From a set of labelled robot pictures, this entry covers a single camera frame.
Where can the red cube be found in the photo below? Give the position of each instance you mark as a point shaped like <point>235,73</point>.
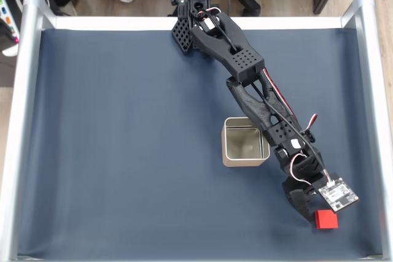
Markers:
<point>328,220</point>

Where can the square metal tin container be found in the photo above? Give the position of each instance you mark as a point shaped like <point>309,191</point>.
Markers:
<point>242,162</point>

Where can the blue mat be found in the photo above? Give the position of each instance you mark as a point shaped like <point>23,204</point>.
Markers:
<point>122,151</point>

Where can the white device with coloured buttons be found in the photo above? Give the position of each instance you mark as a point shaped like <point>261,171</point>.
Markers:
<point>7,29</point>

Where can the bare camera circuit board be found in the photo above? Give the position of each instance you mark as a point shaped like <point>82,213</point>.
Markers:
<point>337,196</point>

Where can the silver aluminium table frame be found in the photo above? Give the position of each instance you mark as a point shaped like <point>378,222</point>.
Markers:
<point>27,59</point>

